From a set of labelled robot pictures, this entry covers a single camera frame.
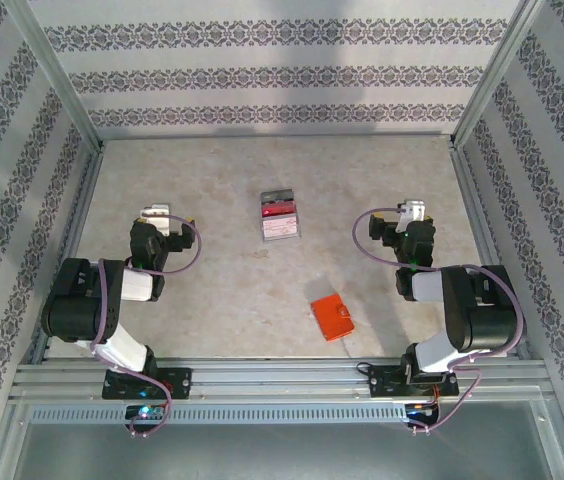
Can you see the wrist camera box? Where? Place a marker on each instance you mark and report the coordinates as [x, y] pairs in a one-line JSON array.
[[157, 216], [413, 210]]

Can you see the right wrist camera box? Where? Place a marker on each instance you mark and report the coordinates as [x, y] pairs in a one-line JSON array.
[[413, 210]]

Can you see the aluminium side rail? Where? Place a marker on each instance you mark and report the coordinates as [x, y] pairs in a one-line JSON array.
[[69, 250], [487, 245]]

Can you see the orange card holder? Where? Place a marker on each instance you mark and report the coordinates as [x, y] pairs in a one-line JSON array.
[[333, 320]]

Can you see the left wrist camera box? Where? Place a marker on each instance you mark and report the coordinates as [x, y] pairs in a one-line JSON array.
[[157, 216]]

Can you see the dark card in clear box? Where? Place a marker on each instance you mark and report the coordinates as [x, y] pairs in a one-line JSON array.
[[277, 195]]

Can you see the white printed card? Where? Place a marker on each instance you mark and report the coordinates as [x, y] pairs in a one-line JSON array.
[[282, 229]]

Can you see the aluminium mounting rail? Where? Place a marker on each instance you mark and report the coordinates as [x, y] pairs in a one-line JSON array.
[[282, 380]]

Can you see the aluminium back rail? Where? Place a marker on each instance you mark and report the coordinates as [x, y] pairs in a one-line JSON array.
[[277, 136]]

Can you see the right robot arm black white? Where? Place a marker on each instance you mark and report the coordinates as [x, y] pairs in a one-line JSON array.
[[482, 320]]

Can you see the aluminium frame post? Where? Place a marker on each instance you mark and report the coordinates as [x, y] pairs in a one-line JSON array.
[[57, 75], [497, 70]]

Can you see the controller board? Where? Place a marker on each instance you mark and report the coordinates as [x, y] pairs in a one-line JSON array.
[[147, 412], [422, 410]]

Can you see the right controller board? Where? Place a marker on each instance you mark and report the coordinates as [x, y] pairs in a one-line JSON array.
[[422, 410]]

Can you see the red card in clear box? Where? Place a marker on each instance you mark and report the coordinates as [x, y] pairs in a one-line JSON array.
[[278, 210]]

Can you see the clear plastic card box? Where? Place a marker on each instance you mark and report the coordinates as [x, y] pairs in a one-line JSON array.
[[282, 235]]

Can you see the grey metal sheet panel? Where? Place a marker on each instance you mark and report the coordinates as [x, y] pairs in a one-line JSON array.
[[282, 452]]

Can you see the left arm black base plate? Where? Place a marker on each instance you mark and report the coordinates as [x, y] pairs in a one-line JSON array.
[[182, 382]]

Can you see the left controller board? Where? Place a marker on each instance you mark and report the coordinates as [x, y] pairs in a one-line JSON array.
[[147, 412]]

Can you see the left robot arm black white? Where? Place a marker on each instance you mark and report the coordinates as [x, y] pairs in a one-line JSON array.
[[72, 310]]

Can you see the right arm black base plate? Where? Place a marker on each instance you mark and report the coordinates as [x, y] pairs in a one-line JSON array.
[[384, 382]]

